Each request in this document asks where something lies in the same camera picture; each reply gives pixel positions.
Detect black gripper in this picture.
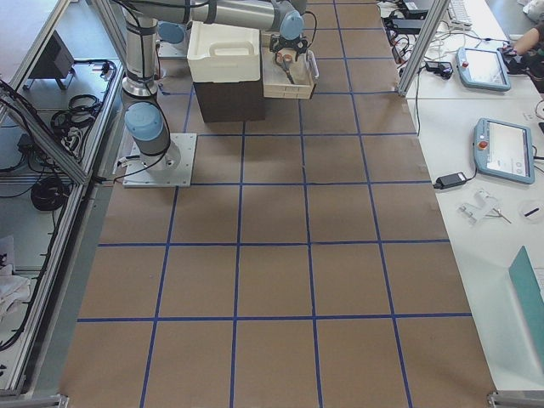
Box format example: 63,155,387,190
269,34,308,54

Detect grey orange scissors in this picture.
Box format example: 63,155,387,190
275,51,295,84

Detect person forearm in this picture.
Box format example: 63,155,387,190
511,25,543,55

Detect open wooden drawer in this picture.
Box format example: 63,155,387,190
261,47,319,99

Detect white foam box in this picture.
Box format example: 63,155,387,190
187,21,261,83

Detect dark wooden cabinet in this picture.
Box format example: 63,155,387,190
194,79,265,123

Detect white keyboard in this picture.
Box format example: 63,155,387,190
447,0,472,26

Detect blue teach pendant far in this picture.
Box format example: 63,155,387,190
456,47,511,92

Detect blue teach pendant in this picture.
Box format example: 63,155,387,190
473,118,535,184
456,47,511,92

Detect black power adapter right desk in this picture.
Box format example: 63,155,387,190
433,172,468,190

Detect blue teach pendant near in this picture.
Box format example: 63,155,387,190
473,118,535,184

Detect teal book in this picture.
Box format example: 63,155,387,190
508,246,543,320

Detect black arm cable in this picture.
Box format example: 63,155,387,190
303,10,319,46

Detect white drawer handle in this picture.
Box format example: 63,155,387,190
307,50,320,82

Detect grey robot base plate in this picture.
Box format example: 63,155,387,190
121,133,197,188

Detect aluminium frame post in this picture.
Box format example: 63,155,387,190
397,0,449,97

